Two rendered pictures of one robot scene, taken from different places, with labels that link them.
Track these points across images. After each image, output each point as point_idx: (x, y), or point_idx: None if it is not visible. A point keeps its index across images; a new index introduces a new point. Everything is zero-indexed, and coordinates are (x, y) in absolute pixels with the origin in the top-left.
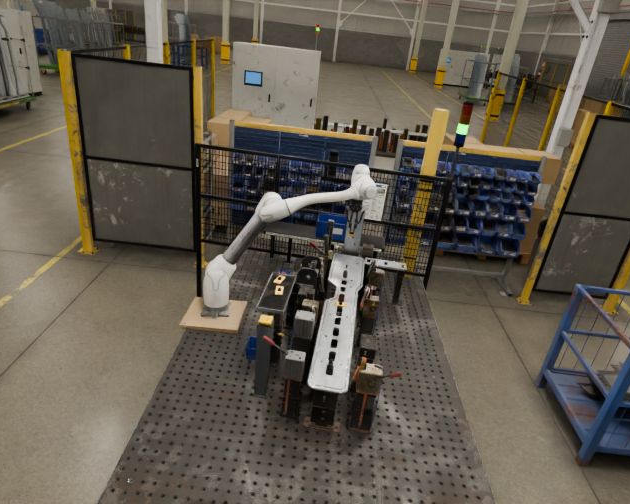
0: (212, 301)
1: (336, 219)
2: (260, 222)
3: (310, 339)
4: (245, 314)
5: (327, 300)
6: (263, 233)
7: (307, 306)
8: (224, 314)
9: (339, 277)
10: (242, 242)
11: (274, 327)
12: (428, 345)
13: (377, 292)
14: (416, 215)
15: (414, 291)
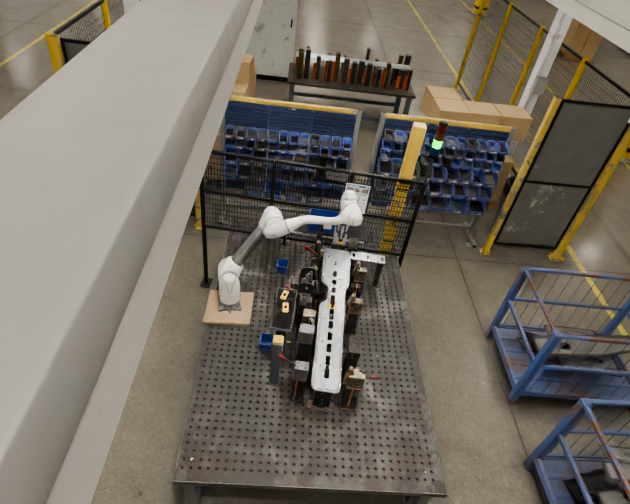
0: (227, 300)
1: (325, 213)
2: (263, 234)
3: (310, 344)
4: (253, 305)
5: (321, 303)
6: None
7: (307, 316)
8: (237, 308)
9: (330, 276)
10: (248, 249)
11: (282, 332)
12: (400, 327)
13: (360, 284)
14: (394, 209)
15: (391, 271)
